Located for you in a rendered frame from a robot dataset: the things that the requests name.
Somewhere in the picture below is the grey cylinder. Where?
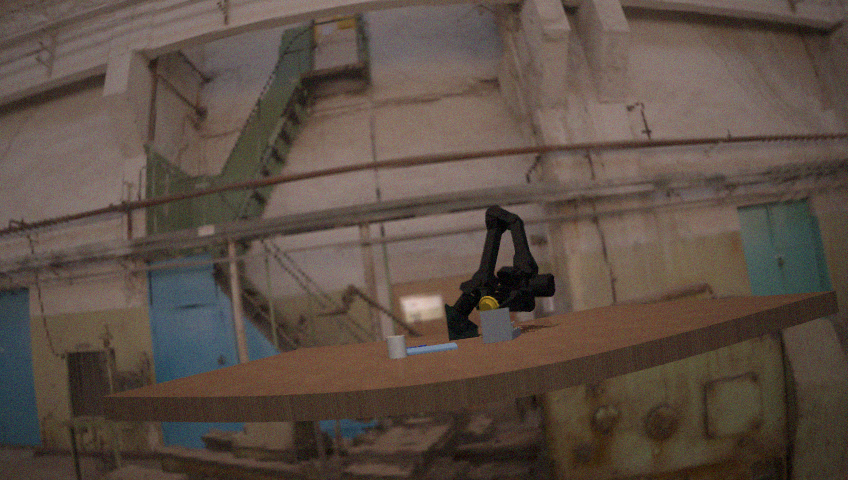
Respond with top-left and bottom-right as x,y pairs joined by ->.
386,336 -> 408,359

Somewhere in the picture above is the yellow plate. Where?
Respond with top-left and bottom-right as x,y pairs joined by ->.
479,296 -> 499,311

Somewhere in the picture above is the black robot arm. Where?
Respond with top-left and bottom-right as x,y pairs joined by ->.
451,206 -> 555,318

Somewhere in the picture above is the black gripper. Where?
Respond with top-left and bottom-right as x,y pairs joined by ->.
473,285 -> 535,312

